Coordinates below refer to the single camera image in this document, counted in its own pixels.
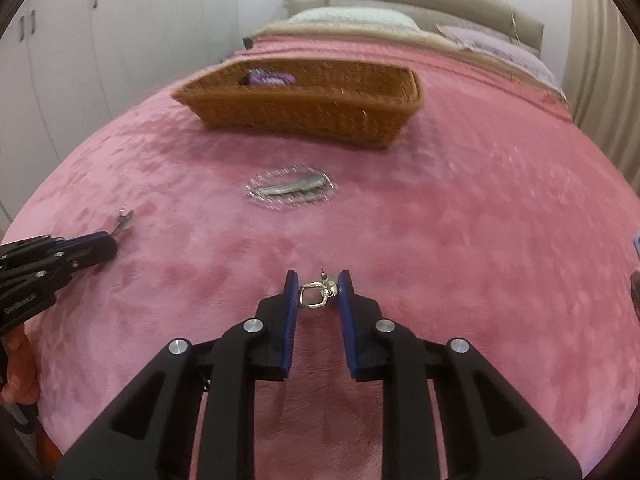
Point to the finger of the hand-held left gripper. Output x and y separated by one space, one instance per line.
85 240
95 255

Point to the black phone stand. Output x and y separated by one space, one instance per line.
636 292

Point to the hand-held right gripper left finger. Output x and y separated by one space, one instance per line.
289 320

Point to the white wardrobe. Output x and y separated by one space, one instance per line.
100 60

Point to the person's left hand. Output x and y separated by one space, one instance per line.
20 365

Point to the blue white tissue packet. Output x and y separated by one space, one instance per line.
637 247

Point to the purple patterned pillow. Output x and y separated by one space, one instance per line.
505 52

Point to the beige quilt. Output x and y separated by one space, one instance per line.
430 37

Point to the silver metal hair clip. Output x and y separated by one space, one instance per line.
295 185

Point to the white patterned pillow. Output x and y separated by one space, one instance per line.
350 19

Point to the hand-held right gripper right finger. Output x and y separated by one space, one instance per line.
346 320

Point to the beige curtain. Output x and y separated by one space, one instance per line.
605 70

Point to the brown woven wicker basket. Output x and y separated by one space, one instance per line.
310 110

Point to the silver crystal earring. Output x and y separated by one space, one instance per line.
315 294
122 220

